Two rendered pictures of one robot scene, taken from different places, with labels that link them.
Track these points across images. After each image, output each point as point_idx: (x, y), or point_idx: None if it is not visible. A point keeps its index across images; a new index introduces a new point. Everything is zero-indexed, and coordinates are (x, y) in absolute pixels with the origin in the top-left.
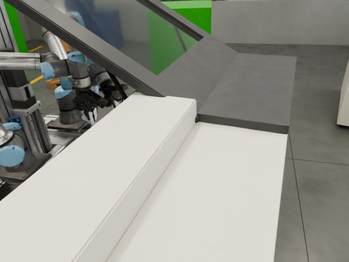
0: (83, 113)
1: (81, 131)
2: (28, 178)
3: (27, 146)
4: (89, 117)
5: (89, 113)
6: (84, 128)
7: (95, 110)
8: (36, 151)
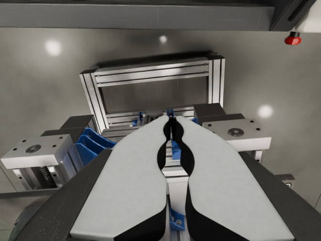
0: (7, 218)
1: (64, 182)
2: (279, 176)
3: (170, 232)
4: (268, 176)
5: (264, 226)
6: (45, 184)
7: (119, 194)
8: (168, 214)
